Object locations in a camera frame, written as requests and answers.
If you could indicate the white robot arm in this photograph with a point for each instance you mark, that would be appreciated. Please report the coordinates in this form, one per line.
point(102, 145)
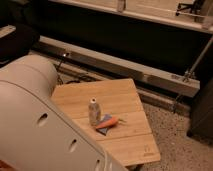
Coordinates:
point(35, 135)

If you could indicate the small clear bottle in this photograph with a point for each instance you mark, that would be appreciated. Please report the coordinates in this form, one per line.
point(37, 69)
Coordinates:
point(94, 112)

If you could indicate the orange toy carrot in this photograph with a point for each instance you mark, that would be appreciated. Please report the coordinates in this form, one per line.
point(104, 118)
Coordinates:
point(112, 121)

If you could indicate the blue sponge pad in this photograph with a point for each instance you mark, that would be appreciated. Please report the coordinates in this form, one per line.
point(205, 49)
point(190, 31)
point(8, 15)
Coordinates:
point(104, 131)

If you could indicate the metal rod stand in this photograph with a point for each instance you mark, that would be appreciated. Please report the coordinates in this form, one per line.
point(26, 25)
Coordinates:
point(202, 69)

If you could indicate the black office chair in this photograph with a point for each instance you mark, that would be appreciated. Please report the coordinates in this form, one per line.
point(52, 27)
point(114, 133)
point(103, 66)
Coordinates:
point(17, 44)

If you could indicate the wooden beam rail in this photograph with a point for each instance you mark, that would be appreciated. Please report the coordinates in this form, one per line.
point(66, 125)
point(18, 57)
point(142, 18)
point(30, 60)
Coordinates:
point(142, 73)

